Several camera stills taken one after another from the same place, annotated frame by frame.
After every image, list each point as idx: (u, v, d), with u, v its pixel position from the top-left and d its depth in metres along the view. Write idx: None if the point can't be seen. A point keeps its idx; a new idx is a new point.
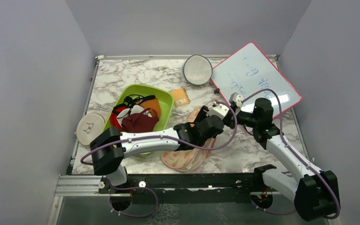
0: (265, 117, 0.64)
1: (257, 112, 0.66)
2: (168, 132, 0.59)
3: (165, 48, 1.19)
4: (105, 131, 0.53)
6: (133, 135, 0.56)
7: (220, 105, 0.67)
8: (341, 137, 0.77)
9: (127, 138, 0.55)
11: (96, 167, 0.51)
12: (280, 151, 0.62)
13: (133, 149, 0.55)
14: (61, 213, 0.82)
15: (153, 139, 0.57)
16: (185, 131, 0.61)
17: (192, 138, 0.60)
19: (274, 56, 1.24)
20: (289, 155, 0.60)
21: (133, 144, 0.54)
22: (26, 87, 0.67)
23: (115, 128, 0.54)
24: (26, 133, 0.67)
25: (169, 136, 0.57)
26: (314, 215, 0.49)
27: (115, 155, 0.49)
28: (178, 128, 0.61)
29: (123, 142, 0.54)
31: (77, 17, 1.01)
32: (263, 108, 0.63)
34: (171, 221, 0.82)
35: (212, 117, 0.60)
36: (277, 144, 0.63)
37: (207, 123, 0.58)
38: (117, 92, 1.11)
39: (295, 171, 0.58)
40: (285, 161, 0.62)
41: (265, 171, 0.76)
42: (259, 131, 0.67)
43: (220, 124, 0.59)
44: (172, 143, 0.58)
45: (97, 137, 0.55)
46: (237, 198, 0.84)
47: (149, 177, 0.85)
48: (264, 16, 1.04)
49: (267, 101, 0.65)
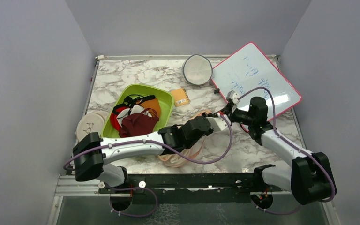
0: (260, 115, 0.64)
1: (252, 109, 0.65)
2: (152, 136, 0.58)
3: (165, 48, 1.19)
4: (85, 137, 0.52)
6: (114, 140, 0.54)
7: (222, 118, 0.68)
8: (341, 137, 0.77)
9: (108, 143, 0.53)
11: (77, 173, 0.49)
12: (273, 142, 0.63)
13: (115, 155, 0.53)
14: (61, 213, 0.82)
15: (136, 144, 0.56)
16: (171, 134, 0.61)
17: (177, 141, 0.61)
19: (274, 56, 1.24)
20: (281, 143, 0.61)
21: (113, 149, 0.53)
22: (26, 87, 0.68)
23: (95, 134, 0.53)
24: (25, 132, 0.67)
25: (153, 141, 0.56)
26: (311, 199, 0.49)
27: (95, 161, 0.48)
28: (163, 132, 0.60)
29: (104, 148, 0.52)
31: (77, 17, 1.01)
32: (258, 106, 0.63)
34: (171, 221, 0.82)
35: (196, 120, 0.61)
36: (271, 136, 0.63)
37: (191, 126, 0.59)
38: (117, 92, 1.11)
39: (288, 157, 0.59)
40: (279, 152, 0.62)
41: (264, 169, 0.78)
42: (255, 129, 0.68)
43: (206, 127, 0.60)
44: (156, 147, 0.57)
45: (79, 142, 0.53)
46: (238, 198, 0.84)
47: (149, 177, 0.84)
48: (264, 16, 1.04)
49: (263, 99, 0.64)
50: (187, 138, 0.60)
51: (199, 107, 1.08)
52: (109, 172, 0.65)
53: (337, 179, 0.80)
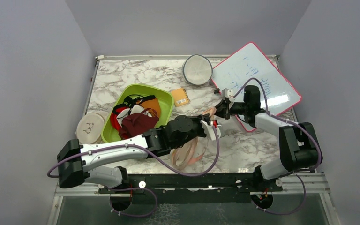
0: (253, 101, 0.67)
1: (246, 96, 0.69)
2: (134, 140, 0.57)
3: (165, 48, 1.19)
4: (66, 144, 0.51)
6: (95, 146, 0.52)
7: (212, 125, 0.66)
8: (341, 137, 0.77)
9: (87, 149, 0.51)
11: (60, 180, 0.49)
12: (264, 118, 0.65)
13: (95, 161, 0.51)
14: (61, 213, 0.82)
15: (118, 149, 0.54)
16: (156, 137, 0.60)
17: (162, 143, 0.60)
19: (274, 56, 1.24)
20: (271, 118, 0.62)
21: (94, 156, 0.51)
22: (26, 87, 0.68)
23: (76, 140, 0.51)
24: (26, 132, 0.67)
25: (136, 145, 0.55)
26: (297, 165, 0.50)
27: (73, 169, 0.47)
28: (147, 135, 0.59)
29: (83, 155, 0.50)
31: (78, 17, 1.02)
32: (251, 92, 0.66)
34: (171, 221, 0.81)
35: (176, 120, 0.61)
36: (262, 115, 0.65)
37: (171, 128, 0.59)
38: (117, 92, 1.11)
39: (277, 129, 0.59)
40: (268, 127, 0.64)
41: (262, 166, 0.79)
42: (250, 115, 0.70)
43: (186, 127, 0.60)
44: (139, 151, 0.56)
45: (61, 150, 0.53)
46: (238, 198, 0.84)
47: (149, 177, 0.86)
48: (264, 16, 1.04)
49: (256, 86, 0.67)
50: (170, 140, 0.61)
51: (199, 107, 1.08)
52: (98, 174, 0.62)
53: (338, 179, 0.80)
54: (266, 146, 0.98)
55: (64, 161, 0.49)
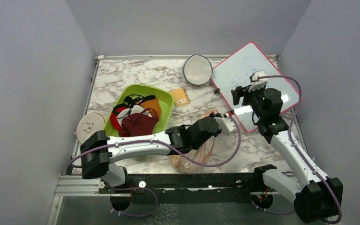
0: (273, 110, 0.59)
1: (265, 103, 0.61)
2: (159, 136, 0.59)
3: (164, 48, 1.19)
4: (92, 135, 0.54)
6: (121, 139, 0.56)
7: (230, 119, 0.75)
8: (341, 137, 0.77)
9: (114, 142, 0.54)
11: (83, 170, 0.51)
12: (285, 148, 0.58)
13: (121, 154, 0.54)
14: (61, 213, 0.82)
15: (143, 143, 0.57)
16: (178, 135, 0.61)
17: (185, 142, 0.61)
19: (274, 56, 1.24)
20: (295, 155, 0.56)
21: (120, 148, 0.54)
22: (26, 87, 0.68)
23: (102, 132, 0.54)
24: (26, 132, 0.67)
25: (160, 141, 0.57)
26: (313, 219, 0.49)
27: (100, 160, 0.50)
28: (171, 132, 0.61)
29: (110, 146, 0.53)
31: (78, 18, 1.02)
32: (272, 101, 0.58)
34: (171, 221, 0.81)
35: (205, 121, 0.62)
36: (283, 141, 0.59)
37: (198, 127, 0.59)
38: (117, 92, 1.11)
39: (298, 172, 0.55)
40: (288, 159, 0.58)
41: (265, 172, 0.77)
42: (265, 124, 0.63)
43: (213, 128, 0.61)
44: (162, 147, 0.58)
45: (86, 140, 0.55)
46: (238, 198, 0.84)
47: (149, 177, 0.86)
48: (264, 16, 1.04)
49: (278, 94, 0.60)
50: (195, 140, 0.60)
51: (200, 107, 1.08)
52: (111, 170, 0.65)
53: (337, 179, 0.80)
54: (266, 146, 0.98)
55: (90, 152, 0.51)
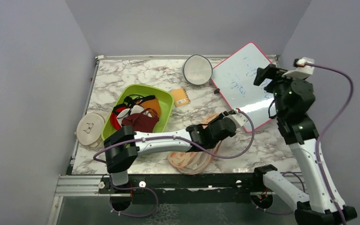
0: (300, 108, 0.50)
1: (293, 98, 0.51)
2: (180, 133, 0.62)
3: (164, 48, 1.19)
4: (119, 130, 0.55)
6: (146, 135, 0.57)
7: (240, 114, 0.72)
8: (341, 137, 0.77)
9: (140, 137, 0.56)
11: (109, 164, 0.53)
12: (307, 163, 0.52)
13: (147, 148, 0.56)
14: (61, 213, 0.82)
15: (167, 139, 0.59)
16: (198, 132, 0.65)
17: (204, 140, 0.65)
19: (274, 56, 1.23)
20: (317, 174, 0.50)
21: (147, 143, 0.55)
22: (26, 87, 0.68)
23: (129, 128, 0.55)
24: (26, 133, 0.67)
25: (182, 138, 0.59)
26: None
27: (129, 154, 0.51)
28: (191, 130, 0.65)
29: (137, 141, 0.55)
31: (78, 18, 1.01)
32: (301, 96, 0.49)
34: (171, 221, 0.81)
35: (224, 120, 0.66)
36: (307, 155, 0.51)
37: (220, 126, 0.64)
38: (117, 92, 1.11)
39: (313, 192, 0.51)
40: (305, 173, 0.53)
41: (266, 173, 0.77)
42: (288, 123, 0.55)
43: (233, 128, 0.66)
44: (184, 144, 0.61)
45: (112, 135, 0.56)
46: (238, 198, 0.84)
47: (149, 177, 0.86)
48: (265, 16, 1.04)
49: (310, 89, 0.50)
50: (214, 138, 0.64)
51: (200, 107, 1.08)
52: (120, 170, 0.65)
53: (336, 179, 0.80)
54: (266, 146, 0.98)
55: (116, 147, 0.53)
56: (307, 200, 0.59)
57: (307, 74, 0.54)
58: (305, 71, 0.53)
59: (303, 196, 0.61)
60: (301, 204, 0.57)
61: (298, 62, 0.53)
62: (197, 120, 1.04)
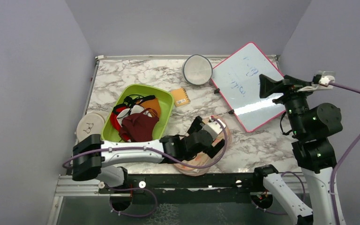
0: (322, 137, 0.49)
1: (315, 124, 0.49)
2: (153, 143, 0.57)
3: (165, 48, 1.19)
4: (86, 138, 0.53)
6: (115, 145, 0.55)
7: (215, 122, 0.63)
8: (341, 137, 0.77)
9: (108, 146, 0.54)
11: (74, 173, 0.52)
12: (318, 191, 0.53)
13: (114, 159, 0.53)
14: (61, 213, 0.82)
15: (136, 150, 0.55)
16: (172, 144, 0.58)
17: (178, 152, 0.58)
19: (274, 56, 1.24)
20: (328, 205, 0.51)
21: (113, 153, 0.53)
22: (26, 87, 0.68)
23: (96, 136, 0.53)
24: (26, 133, 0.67)
25: (153, 149, 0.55)
26: None
27: (92, 164, 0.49)
28: (165, 140, 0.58)
29: (104, 151, 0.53)
31: (77, 18, 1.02)
32: (327, 126, 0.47)
34: (171, 221, 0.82)
35: (199, 132, 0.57)
36: (322, 184, 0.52)
37: (194, 139, 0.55)
38: (117, 92, 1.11)
39: (320, 219, 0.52)
40: (315, 199, 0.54)
41: (267, 176, 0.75)
42: (304, 148, 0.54)
43: (208, 142, 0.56)
44: (155, 155, 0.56)
45: (79, 142, 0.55)
46: (237, 198, 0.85)
47: (149, 177, 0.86)
48: (265, 16, 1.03)
49: (333, 116, 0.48)
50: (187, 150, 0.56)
51: (200, 107, 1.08)
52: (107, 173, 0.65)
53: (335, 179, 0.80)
54: (266, 146, 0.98)
55: (81, 156, 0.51)
56: (309, 214, 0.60)
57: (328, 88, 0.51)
58: (325, 88, 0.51)
59: (304, 209, 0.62)
60: (301, 219, 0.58)
61: (320, 81, 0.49)
62: None
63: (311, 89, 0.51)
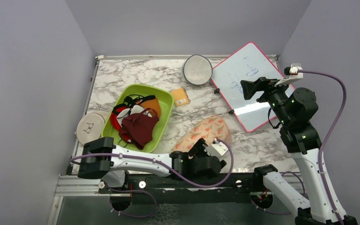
0: (303, 117, 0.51)
1: (294, 107, 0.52)
2: (162, 157, 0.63)
3: (165, 48, 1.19)
4: (99, 139, 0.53)
6: (126, 152, 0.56)
7: (220, 143, 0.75)
8: (341, 137, 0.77)
9: (118, 152, 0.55)
11: (81, 170, 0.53)
12: (309, 173, 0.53)
13: (122, 166, 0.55)
14: (61, 213, 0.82)
15: (145, 161, 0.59)
16: (180, 161, 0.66)
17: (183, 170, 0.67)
19: (274, 56, 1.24)
20: (320, 185, 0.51)
21: (123, 161, 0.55)
22: (26, 87, 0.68)
23: (110, 139, 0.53)
24: (26, 133, 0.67)
25: (161, 163, 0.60)
26: None
27: (100, 168, 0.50)
28: (174, 157, 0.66)
29: (114, 156, 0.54)
31: (77, 18, 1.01)
32: (304, 106, 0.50)
34: (171, 221, 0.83)
35: (212, 158, 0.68)
36: (310, 165, 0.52)
37: (206, 163, 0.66)
38: (117, 92, 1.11)
39: (315, 201, 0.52)
40: (307, 182, 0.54)
41: (267, 174, 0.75)
42: (290, 131, 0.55)
43: (218, 169, 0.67)
44: (162, 170, 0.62)
45: (91, 141, 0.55)
46: (238, 198, 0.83)
47: (149, 177, 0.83)
48: (265, 16, 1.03)
49: (310, 98, 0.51)
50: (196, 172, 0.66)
51: (200, 107, 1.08)
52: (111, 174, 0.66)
53: (335, 179, 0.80)
54: (266, 146, 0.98)
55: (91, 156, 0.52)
56: (308, 207, 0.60)
57: (298, 79, 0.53)
58: (297, 78, 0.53)
59: (304, 202, 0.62)
60: (302, 210, 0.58)
61: (290, 71, 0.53)
62: (197, 120, 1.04)
63: (286, 80, 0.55)
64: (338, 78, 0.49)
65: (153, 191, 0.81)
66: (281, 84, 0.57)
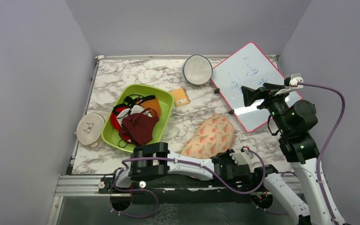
0: (302, 130, 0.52)
1: (294, 119, 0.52)
2: (206, 162, 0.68)
3: (165, 48, 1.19)
4: (155, 144, 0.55)
6: (178, 157, 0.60)
7: (247, 152, 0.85)
8: (340, 137, 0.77)
9: (173, 157, 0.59)
11: (135, 174, 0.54)
12: (307, 182, 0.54)
13: (175, 170, 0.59)
14: (61, 213, 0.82)
15: (195, 166, 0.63)
16: (220, 166, 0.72)
17: (222, 174, 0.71)
19: (274, 56, 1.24)
20: (318, 194, 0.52)
21: (177, 165, 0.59)
22: (26, 87, 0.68)
23: (164, 145, 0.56)
24: (26, 133, 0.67)
25: (206, 168, 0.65)
26: None
27: (159, 172, 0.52)
28: (215, 162, 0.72)
29: (169, 161, 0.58)
31: (77, 17, 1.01)
32: (304, 119, 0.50)
34: (171, 221, 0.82)
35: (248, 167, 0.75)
36: (309, 175, 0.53)
37: (245, 171, 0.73)
38: (117, 92, 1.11)
39: (314, 210, 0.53)
40: (306, 191, 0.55)
41: (267, 176, 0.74)
42: (289, 142, 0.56)
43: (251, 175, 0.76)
44: (207, 174, 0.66)
45: (145, 145, 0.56)
46: (238, 198, 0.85)
47: None
48: (264, 16, 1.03)
49: (310, 110, 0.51)
50: (233, 177, 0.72)
51: (200, 107, 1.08)
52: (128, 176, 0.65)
53: (335, 179, 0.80)
54: (266, 146, 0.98)
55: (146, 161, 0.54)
56: (309, 214, 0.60)
57: (298, 88, 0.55)
58: (296, 89, 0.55)
59: (305, 208, 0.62)
60: (303, 219, 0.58)
61: (290, 83, 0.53)
62: (197, 120, 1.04)
63: (286, 91, 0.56)
64: (339, 92, 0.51)
65: (154, 190, 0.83)
66: (281, 93, 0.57)
